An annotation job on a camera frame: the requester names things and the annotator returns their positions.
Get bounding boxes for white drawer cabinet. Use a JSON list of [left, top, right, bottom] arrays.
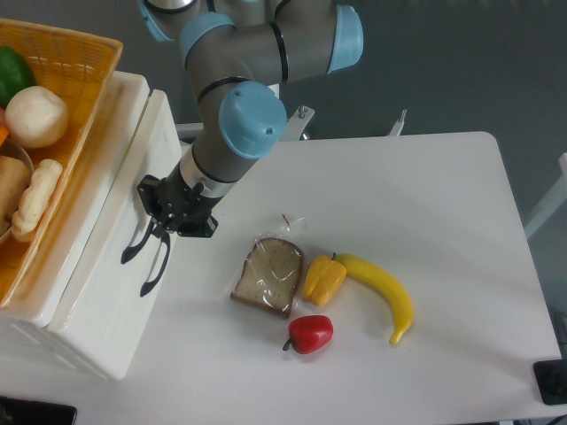
[[0, 71, 151, 382]]

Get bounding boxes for tan bread loaf toy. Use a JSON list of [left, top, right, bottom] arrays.
[[0, 156, 31, 235]]

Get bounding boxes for yellow bell pepper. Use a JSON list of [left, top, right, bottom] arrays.
[[302, 253, 346, 306]]

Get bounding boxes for black device right edge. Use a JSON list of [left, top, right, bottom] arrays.
[[532, 359, 566, 406]]

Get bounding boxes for green bell pepper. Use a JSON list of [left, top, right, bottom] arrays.
[[0, 46, 36, 109]]

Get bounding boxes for white lumpy dough toy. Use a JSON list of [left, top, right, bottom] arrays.
[[12, 159, 63, 242]]

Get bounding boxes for black device bottom left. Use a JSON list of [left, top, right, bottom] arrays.
[[1, 396, 77, 425]]

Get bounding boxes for bread slice in plastic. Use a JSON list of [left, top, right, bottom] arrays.
[[229, 214, 306, 320]]

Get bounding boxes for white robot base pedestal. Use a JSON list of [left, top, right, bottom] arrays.
[[175, 81, 316, 145]]

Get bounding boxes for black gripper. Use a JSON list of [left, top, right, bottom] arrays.
[[136, 154, 221, 238]]

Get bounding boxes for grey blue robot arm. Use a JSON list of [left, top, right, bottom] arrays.
[[138, 1, 364, 237]]

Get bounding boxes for white top drawer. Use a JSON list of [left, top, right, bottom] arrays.
[[47, 90, 182, 380]]

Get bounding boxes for white round bun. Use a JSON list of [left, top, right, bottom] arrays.
[[5, 86, 69, 149]]

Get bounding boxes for yellow banana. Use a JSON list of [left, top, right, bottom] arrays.
[[336, 253, 415, 345]]

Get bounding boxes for white frame right edge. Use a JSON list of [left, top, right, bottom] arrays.
[[524, 153, 566, 239]]

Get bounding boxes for red bell pepper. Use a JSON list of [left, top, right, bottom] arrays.
[[283, 315, 334, 355]]

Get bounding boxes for orange wicker basket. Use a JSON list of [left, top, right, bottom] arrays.
[[1, 18, 123, 309]]

